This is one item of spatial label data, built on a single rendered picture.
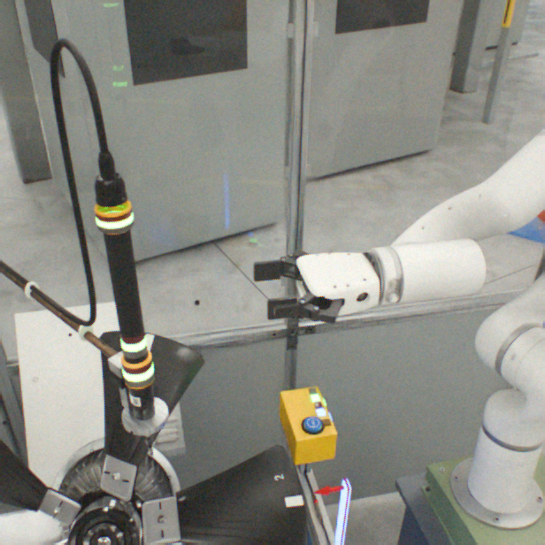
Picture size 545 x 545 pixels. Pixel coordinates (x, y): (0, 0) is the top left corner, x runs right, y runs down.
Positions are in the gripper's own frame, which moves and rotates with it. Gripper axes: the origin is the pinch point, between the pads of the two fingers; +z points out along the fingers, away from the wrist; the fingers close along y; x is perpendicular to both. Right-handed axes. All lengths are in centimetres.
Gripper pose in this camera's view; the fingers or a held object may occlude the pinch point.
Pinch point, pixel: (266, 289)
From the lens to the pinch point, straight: 82.9
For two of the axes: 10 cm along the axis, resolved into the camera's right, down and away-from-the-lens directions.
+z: -9.8, 1.1, -1.8
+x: 0.1, -8.3, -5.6
